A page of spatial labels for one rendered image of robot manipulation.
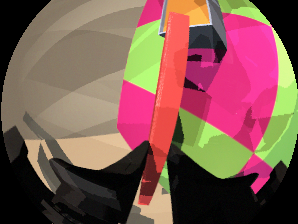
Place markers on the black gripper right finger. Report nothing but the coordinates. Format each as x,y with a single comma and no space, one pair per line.
195,190

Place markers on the red box lid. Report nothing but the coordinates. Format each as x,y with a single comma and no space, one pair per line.
168,99

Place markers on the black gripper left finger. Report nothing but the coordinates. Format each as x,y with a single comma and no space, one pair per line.
115,185

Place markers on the dark grey open box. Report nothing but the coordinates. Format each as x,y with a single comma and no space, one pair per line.
206,27

